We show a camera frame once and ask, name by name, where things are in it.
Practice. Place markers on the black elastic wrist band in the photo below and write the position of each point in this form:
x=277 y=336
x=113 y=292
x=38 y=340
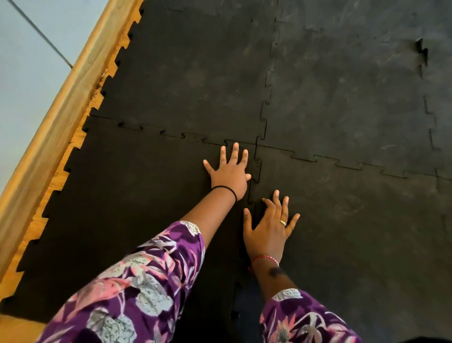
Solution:
x=226 y=188

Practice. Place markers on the person's left forearm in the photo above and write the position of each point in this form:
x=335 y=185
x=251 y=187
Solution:
x=210 y=217

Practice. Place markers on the person's left little finger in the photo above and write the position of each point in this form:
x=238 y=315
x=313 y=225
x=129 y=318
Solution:
x=208 y=166

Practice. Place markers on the black foam puzzle tile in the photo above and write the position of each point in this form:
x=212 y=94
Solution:
x=353 y=247
x=123 y=198

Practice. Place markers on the purple floral garment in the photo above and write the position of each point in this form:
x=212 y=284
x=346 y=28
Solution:
x=141 y=293

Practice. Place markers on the wooden border beam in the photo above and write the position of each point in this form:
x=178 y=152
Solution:
x=53 y=134

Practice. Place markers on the person's left hand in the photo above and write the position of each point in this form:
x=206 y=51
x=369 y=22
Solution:
x=229 y=175

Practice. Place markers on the person's right hand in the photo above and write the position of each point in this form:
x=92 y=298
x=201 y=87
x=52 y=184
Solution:
x=268 y=236

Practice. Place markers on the person's right little finger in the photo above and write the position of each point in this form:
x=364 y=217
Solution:
x=293 y=223

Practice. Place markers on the person's right forearm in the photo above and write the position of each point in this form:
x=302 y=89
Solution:
x=273 y=279

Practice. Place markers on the person's right middle finger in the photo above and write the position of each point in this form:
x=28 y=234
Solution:
x=276 y=201

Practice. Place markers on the spread of black interlocking mats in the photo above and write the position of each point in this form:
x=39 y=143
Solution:
x=197 y=70

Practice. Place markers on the person's left middle finger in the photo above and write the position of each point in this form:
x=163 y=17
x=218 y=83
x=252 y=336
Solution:
x=234 y=153

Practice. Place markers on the person's right thumb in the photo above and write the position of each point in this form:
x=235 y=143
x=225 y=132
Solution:
x=248 y=221

